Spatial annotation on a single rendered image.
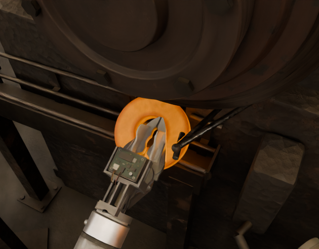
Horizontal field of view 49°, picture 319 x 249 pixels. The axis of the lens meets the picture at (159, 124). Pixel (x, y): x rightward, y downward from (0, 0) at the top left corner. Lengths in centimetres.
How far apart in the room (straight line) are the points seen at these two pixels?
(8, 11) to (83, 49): 42
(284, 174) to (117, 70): 34
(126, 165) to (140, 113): 14
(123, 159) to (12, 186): 104
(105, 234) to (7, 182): 106
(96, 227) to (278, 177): 32
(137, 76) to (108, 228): 29
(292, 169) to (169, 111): 25
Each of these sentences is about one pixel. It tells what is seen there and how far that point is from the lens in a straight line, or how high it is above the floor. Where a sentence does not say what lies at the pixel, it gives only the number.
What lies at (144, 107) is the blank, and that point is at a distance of 72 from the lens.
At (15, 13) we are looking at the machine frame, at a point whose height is 87.
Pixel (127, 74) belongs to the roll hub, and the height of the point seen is 101.
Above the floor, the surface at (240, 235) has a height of 61.
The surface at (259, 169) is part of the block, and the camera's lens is 64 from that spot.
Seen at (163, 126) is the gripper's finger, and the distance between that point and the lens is 69.
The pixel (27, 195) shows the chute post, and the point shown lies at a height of 1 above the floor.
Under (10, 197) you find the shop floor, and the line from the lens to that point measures 160.
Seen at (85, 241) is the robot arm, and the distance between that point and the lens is 64.
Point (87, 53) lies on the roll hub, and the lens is 48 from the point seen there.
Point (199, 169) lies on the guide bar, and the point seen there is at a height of 71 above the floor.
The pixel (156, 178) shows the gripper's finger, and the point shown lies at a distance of 67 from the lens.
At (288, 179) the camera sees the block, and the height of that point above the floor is 80.
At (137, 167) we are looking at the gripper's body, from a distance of 62.
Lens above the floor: 133
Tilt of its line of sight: 52 degrees down
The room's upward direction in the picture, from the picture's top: straight up
